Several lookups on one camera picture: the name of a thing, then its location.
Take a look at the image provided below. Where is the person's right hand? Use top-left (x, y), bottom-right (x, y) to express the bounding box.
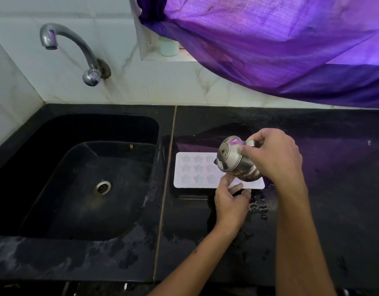
top-left (240, 128), bottom-right (303, 192)

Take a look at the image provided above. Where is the person's left forearm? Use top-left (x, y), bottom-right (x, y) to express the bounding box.
top-left (148, 222), bottom-right (239, 296)

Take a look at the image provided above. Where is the steel sink drain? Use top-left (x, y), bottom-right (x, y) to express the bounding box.
top-left (93, 180), bottom-right (112, 196)

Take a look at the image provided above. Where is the chrome wall tap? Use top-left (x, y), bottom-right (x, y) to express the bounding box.
top-left (39, 23), bottom-right (112, 87)

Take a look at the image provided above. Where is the white star ice mould tray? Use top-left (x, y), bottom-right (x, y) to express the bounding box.
top-left (173, 151), bottom-right (266, 190)

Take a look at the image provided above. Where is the person's left hand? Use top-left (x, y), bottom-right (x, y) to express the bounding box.
top-left (214, 173), bottom-right (252, 232)

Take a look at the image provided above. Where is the purple curtain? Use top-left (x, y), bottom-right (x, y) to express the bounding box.
top-left (137, 0), bottom-right (379, 109)

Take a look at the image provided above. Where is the steel cup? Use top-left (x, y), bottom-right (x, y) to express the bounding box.
top-left (214, 135), bottom-right (264, 182)

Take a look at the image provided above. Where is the black sink basin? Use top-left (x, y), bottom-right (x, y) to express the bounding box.
top-left (0, 114), bottom-right (161, 242)

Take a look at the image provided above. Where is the white plastic jar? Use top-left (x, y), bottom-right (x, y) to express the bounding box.
top-left (159, 36), bottom-right (180, 57)

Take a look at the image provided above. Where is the person's right forearm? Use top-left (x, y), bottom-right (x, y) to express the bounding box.
top-left (274, 180), bottom-right (337, 296)

